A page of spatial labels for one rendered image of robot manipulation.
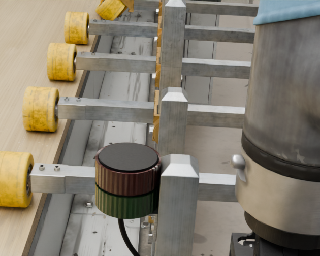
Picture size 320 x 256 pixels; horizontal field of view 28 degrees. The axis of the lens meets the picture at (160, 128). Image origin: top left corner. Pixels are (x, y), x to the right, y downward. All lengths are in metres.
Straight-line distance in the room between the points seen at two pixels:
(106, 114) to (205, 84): 2.17
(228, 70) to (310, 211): 0.98
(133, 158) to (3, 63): 0.96
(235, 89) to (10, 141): 2.80
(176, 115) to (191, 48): 2.41
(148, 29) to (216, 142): 1.63
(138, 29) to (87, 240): 0.55
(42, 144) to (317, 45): 0.82
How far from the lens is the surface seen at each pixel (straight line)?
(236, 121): 1.15
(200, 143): 3.15
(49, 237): 1.18
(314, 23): 0.37
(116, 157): 0.58
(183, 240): 0.61
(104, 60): 1.37
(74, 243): 1.36
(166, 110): 0.82
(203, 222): 2.55
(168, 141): 0.83
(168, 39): 1.04
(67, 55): 1.36
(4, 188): 0.92
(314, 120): 0.38
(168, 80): 1.07
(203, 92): 3.31
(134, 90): 2.09
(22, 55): 1.56
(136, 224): 1.41
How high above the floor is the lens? 1.42
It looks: 26 degrees down
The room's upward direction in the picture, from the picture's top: 4 degrees clockwise
